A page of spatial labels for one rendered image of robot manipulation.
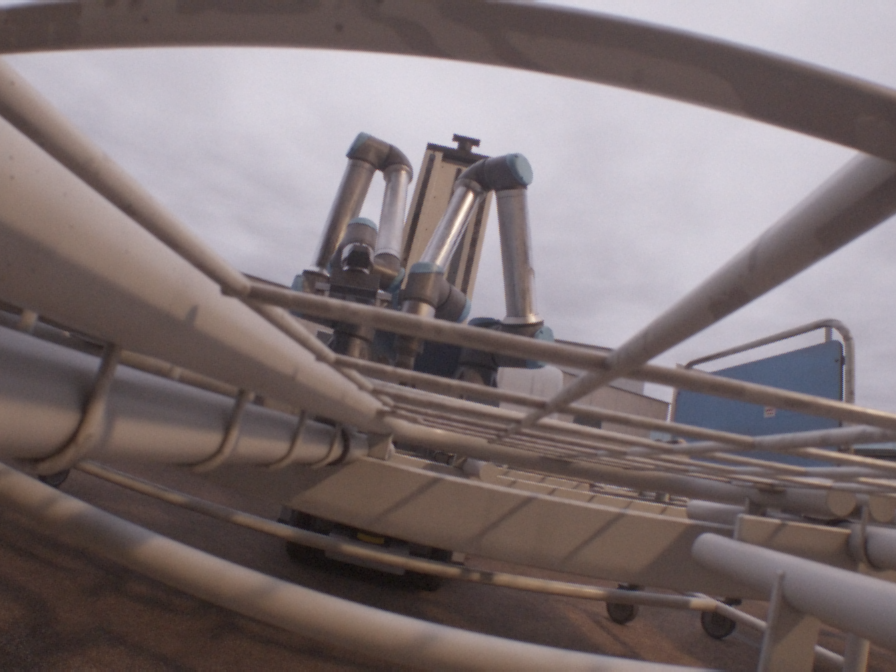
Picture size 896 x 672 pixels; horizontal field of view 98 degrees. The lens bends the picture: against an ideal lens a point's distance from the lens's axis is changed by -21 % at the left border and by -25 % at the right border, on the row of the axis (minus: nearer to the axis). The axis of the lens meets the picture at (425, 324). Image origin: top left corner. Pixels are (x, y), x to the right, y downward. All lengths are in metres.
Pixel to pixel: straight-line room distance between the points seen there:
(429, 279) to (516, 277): 0.47
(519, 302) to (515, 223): 0.26
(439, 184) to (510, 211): 0.65
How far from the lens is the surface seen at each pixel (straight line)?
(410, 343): 1.21
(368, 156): 1.87
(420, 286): 1.26
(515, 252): 1.66
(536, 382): 9.07
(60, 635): 1.01
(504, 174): 1.68
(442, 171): 2.28
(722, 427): 1.54
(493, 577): 1.21
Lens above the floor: 0.47
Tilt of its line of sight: 14 degrees up
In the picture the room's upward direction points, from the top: 13 degrees clockwise
